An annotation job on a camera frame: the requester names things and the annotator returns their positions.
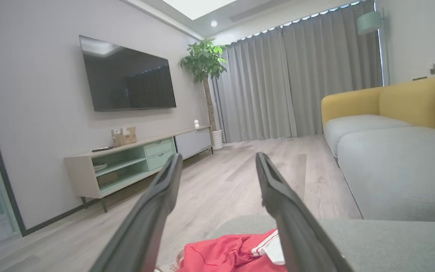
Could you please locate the yellow sofa backrest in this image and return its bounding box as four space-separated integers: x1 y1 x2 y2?
321 74 435 134

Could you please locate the rectangular ceiling light panel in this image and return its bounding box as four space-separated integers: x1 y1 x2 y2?
163 0 237 20

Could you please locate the red and white sports garment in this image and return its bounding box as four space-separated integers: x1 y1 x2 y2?
155 229 288 272

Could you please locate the light grey sofa seat cushion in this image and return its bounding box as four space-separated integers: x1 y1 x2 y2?
323 114 414 157

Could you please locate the brown tissue box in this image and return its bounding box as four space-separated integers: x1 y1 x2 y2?
124 127 138 145

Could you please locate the large grey sofa seat cushion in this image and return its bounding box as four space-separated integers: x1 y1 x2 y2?
206 215 435 272

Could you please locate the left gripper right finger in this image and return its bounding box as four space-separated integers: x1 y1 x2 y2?
255 152 355 272

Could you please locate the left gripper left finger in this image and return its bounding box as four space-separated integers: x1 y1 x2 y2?
89 153 183 272

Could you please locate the floor lamp with green shade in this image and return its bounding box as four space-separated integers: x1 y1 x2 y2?
356 9 391 87

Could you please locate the white ribbed plant pot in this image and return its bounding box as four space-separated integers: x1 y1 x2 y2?
212 130 224 150

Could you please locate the black wall-mounted television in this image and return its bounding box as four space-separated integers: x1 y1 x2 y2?
79 35 177 112

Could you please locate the grey pleated curtain panel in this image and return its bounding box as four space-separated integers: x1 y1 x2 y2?
281 0 384 137
212 28 298 143

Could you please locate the dark door frame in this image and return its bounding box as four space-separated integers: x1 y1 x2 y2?
0 57 27 238

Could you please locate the green potted indoor tree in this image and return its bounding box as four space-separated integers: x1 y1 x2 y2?
179 38 228 131

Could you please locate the beige and green TV cabinet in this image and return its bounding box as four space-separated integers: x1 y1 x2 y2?
64 126 215 213

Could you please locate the small brown box with label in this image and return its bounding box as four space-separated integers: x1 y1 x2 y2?
111 128 125 148

